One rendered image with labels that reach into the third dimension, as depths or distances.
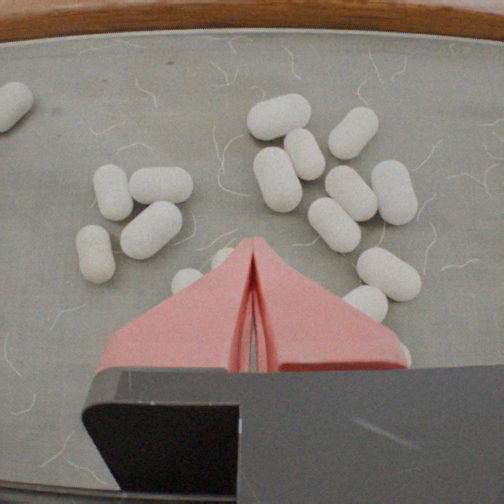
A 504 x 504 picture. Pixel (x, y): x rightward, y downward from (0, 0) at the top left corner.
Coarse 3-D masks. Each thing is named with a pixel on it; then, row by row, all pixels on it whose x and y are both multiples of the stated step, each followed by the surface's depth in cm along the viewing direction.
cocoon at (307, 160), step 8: (288, 136) 21; (296, 136) 20; (304, 136) 20; (312, 136) 21; (288, 144) 21; (296, 144) 20; (304, 144) 20; (312, 144) 20; (288, 152) 21; (296, 152) 20; (304, 152) 20; (312, 152) 20; (320, 152) 20; (296, 160) 20; (304, 160) 20; (312, 160) 20; (320, 160) 20; (296, 168) 20; (304, 168) 20; (312, 168) 20; (320, 168) 20; (304, 176) 20; (312, 176) 20
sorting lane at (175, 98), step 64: (0, 64) 24; (64, 64) 24; (128, 64) 24; (192, 64) 24; (256, 64) 24; (320, 64) 24; (384, 64) 24; (448, 64) 24; (64, 128) 22; (128, 128) 22; (192, 128) 22; (320, 128) 22; (384, 128) 22; (448, 128) 22; (0, 192) 21; (64, 192) 21; (192, 192) 21; (256, 192) 21; (320, 192) 21; (448, 192) 21; (0, 256) 20; (64, 256) 20; (128, 256) 20; (192, 256) 20; (320, 256) 20; (448, 256) 20; (0, 320) 19; (64, 320) 20; (128, 320) 20; (384, 320) 20; (448, 320) 20; (0, 384) 19; (64, 384) 19; (0, 448) 18; (64, 448) 18
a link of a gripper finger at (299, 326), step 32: (256, 256) 10; (256, 288) 10; (288, 288) 8; (320, 288) 8; (256, 320) 11; (288, 320) 6; (320, 320) 6; (352, 320) 6; (256, 352) 11; (288, 352) 5; (320, 352) 5; (352, 352) 5; (384, 352) 5
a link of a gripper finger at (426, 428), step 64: (192, 320) 6; (128, 384) 5; (192, 384) 5; (256, 384) 5; (320, 384) 5; (384, 384) 5; (448, 384) 5; (128, 448) 5; (192, 448) 5; (256, 448) 4; (320, 448) 4; (384, 448) 4; (448, 448) 4
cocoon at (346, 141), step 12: (360, 108) 21; (348, 120) 21; (360, 120) 20; (372, 120) 20; (336, 132) 20; (348, 132) 20; (360, 132) 20; (372, 132) 21; (336, 144) 20; (348, 144) 20; (360, 144) 20; (336, 156) 21; (348, 156) 21
